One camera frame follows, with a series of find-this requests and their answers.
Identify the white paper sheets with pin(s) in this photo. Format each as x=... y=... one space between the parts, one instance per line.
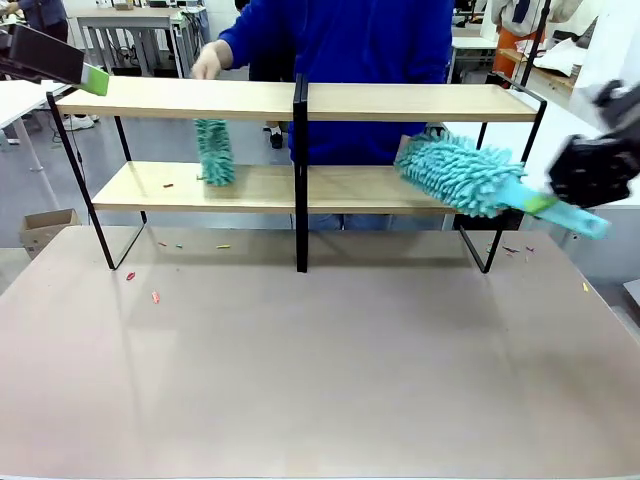
x=560 y=55

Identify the wooden shelf rack black frame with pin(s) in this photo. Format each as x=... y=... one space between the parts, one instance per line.
x=375 y=100

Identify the person's right hand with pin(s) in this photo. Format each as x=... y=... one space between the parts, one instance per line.
x=212 y=60

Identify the black tripod pole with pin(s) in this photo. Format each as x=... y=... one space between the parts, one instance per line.
x=535 y=45

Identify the grey workbench table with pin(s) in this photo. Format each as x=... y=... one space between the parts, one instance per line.
x=130 y=22

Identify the person's right forearm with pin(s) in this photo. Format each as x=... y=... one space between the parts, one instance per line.
x=255 y=42

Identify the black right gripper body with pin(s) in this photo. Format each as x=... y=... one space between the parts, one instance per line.
x=595 y=170

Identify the white sneakers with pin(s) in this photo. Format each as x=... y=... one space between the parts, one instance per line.
x=80 y=121

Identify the white table with round legs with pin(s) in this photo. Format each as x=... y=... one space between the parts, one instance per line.
x=20 y=97

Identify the teal microfiber duster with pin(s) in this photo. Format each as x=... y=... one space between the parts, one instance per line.
x=215 y=150

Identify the bystander in orange trousers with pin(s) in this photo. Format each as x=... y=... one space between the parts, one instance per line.
x=515 y=30

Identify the brown cardboard box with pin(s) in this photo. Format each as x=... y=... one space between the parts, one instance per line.
x=45 y=230

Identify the large white table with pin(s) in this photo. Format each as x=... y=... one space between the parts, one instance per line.
x=555 y=112

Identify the left gripper finger with green tip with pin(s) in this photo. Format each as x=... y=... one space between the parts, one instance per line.
x=55 y=57
x=17 y=70

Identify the bystander in dark clothes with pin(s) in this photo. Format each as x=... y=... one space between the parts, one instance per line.
x=47 y=15

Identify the person in blue sweater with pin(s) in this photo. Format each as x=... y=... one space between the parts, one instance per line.
x=370 y=45

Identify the small white desk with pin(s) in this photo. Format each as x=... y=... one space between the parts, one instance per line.
x=475 y=42

